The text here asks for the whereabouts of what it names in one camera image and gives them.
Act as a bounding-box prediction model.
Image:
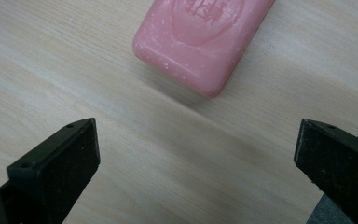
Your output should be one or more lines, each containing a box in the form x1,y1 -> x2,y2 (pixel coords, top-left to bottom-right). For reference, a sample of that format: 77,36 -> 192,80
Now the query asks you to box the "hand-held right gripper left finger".
0,117 -> 102,224

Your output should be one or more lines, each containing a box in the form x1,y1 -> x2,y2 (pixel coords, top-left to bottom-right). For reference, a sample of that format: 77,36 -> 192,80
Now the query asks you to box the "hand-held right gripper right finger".
294,119 -> 358,224

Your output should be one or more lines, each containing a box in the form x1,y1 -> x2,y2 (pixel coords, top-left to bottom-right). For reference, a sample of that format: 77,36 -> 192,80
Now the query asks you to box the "pink soap bar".
132,0 -> 276,99

